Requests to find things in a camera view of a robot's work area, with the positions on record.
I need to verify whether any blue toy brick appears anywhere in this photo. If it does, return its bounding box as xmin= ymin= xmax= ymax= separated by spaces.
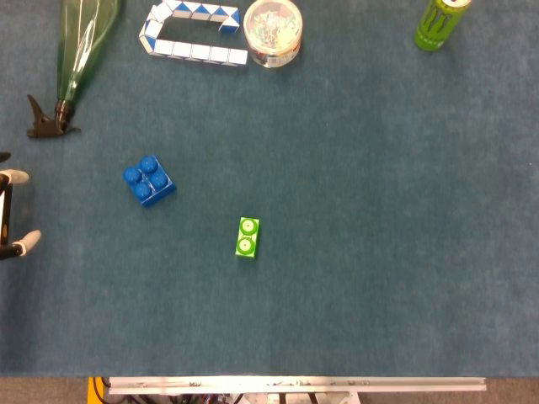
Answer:
xmin=122 ymin=155 xmax=178 ymax=208

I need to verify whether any black plastic bottle nozzle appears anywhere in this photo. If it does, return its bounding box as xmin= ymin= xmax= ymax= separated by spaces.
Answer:
xmin=26 ymin=94 xmax=82 ymax=139

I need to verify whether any clear round tub of pins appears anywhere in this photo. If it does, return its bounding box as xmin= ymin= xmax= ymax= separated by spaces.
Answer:
xmin=243 ymin=0 xmax=304 ymax=69

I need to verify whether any green toy brick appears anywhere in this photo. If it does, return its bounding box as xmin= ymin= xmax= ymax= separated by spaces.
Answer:
xmin=234 ymin=216 xmax=261 ymax=259

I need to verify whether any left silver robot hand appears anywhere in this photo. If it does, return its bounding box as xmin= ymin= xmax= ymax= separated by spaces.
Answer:
xmin=0 ymin=151 xmax=43 ymax=262

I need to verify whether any green Monster energy can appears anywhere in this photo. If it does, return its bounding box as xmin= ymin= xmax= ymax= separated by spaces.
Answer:
xmin=414 ymin=0 xmax=473 ymax=53

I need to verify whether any blue white snake puzzle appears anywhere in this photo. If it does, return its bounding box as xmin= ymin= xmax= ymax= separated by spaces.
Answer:
xmin=138 ymin=0 xmax=249 ymax=67

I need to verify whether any aluminium table edge rail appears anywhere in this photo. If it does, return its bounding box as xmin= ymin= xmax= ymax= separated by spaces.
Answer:
xmin=107 ymin=375 xmax=488 ymax=396

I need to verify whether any yellow frame part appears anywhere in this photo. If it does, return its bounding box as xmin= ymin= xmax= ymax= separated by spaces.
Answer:
xmin=87 ymin=376 xmax=106 ymax=404

